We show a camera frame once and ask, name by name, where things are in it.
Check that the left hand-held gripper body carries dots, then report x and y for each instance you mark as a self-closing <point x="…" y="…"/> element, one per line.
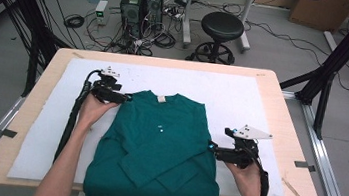
<point x="105" y="86"/>

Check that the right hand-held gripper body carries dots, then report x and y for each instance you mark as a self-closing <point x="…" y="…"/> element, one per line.
<point x="246" y="150"/>

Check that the green long-sleeved shirt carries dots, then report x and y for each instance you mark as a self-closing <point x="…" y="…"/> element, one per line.
<point x="155" y="156"/>

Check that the person's left hand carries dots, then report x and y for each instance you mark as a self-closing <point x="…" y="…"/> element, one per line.
<point x="92" y="111"/>

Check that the person's right hand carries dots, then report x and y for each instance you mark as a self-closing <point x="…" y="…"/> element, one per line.
<point x="249" y="182"/>

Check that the white foam mat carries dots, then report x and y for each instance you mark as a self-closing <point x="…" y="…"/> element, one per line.
<point x="230" y="94"/>

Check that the black tape strip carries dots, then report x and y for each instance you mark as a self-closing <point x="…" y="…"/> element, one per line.
<point x="305" y="165"/>
<point x="6" y="132"/>

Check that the tan tape strip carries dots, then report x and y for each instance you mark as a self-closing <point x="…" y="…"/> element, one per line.
<point x="293" y="191"/>

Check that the white box with green light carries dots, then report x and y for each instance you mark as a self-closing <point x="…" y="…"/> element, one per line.
<point x="101" y="10"/>

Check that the large black computer tower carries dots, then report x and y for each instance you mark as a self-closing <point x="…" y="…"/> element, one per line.
<point x="131" y="8"/>

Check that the small black computer tower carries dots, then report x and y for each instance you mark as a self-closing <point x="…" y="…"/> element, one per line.
<point x="153" y="4"/>

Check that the black round stool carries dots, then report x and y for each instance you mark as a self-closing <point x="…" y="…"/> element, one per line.
<point x="222" y="26"/>

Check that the large cardboard box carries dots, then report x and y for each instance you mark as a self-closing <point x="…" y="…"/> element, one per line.
<point x="320" y="11"/>

